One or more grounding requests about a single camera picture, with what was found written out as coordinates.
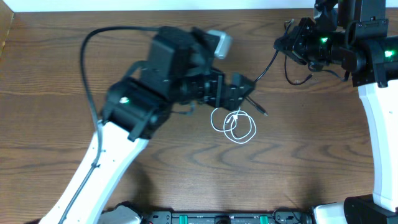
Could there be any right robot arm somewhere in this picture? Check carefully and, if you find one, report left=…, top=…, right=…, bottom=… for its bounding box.
left=274, top=0, right=397, bottom=223

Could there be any white usb cable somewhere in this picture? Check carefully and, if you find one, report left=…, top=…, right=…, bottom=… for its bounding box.
left=210, top=106, right=257, bottom=145

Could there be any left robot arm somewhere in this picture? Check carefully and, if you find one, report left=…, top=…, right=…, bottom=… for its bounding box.
left=41, top=26, right=255, bottom=223

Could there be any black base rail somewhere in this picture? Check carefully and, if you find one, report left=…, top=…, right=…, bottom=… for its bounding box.
left=141, top=210, right=315, bottom=224

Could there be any long black cable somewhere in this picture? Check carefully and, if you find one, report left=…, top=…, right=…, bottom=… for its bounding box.
left=245, top=18, right=313, bottom=117

